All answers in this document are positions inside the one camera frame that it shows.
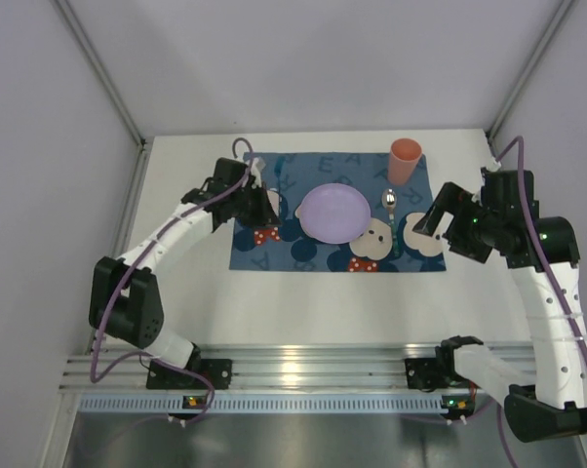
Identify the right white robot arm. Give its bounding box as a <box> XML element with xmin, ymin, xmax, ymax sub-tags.
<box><xmin>413</xmin><ymin>170</ymin><xmax>587</xmax><ymax>443</ymax></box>

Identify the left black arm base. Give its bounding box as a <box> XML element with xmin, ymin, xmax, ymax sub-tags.
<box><xmin>144</xmin><ymin>353</ymin><xmax>234</xmax><ymax>391</ymax></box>

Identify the purple plastic plate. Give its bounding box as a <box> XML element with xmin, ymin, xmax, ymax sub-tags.
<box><xmin>297</xmin><ymin>183</ymin><xmax>372</xmax><ymax>245</ymax></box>

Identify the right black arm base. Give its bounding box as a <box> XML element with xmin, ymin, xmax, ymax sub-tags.
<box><xmin>404</xmin><ymin>358</ymin><xmax>476</xmax><ymax>393</ymax></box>

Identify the right aluminium frame post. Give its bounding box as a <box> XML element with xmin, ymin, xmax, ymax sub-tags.
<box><xmin>485</xmin><ymin>0</ymin><xmax>577</xmax><ymax>145</ymax></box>

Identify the aluminium frame post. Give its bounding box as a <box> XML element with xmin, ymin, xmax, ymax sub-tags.
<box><xmin>54</xmin><ymin>0</ymin><xmax>148</xmax><ymax>150</ymax></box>
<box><xmin>485</xmin><ymin>0</ymin><xmax>577</xmax><ymax>145</ymax></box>

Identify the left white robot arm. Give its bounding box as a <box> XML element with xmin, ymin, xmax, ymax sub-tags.
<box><xmin>89</xmin><ymin>157</ymin><xmax>279</xmax><ymax>371</ymax></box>

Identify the blue bear print placemat cloth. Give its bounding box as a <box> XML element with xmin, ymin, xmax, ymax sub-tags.
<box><xmin>229</xmin><ymin>152</ymin><xmax>446</xmax><ymax>273</ymax></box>

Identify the aluminium rail frame front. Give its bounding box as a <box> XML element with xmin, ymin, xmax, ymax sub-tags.
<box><xmin>59</xmin><ymin>343</ymin><xmax>587</xmax><ymax>396</ymax></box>

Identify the orange plastic cup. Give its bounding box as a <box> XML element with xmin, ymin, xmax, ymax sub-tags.
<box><xmin>387</xmin><ymin>138</ymin><xmax>422</xmax><ymax>185</ymax></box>

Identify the left aluminium frame post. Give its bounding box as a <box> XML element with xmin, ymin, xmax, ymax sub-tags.
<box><xmin>54</xmin><ymin>0</ymin><xmax>148</xmax><ymax>150</ymax></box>

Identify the silver spoon green handle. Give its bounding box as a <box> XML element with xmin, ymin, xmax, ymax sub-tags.
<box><xmin>382</xmin><ymin>188</ymin><xmax>402</xmax><ymax>257</ymax></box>

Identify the perforated cable duct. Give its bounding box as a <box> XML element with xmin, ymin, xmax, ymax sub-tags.
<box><xmin>79</xmin><ymin>394</ymin><xmax>475</xmax><ymax>415</ymax></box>

